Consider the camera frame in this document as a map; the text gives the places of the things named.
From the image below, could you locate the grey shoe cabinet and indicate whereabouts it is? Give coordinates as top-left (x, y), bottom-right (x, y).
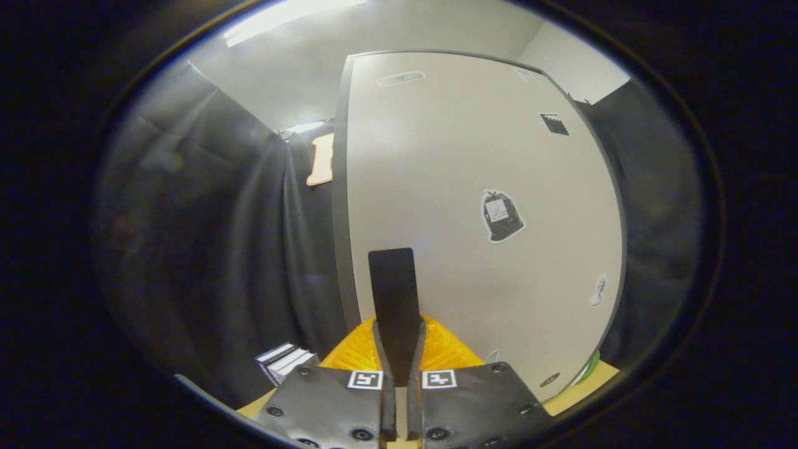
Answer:
top-left (330, 53), bottom-right (363, 332)

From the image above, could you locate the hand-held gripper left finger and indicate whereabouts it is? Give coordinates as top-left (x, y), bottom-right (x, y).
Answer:
top-left (252, 248), bottom-right (398, 449)

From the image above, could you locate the green round object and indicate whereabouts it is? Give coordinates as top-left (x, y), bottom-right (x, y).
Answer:
top-left (574, 350), bottom-right (602, 385)

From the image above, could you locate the dark blue book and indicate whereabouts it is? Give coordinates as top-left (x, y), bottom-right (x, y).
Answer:
top-left (254, 342), bottom-right (296, 386)

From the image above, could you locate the white shoe cabinet door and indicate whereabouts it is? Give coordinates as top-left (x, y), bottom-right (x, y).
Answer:
top-left (345, 51), bottom-right (627, 403)

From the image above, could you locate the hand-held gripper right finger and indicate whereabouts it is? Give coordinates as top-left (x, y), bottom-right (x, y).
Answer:
top-left (395, 248), bottom-right (553, 449)

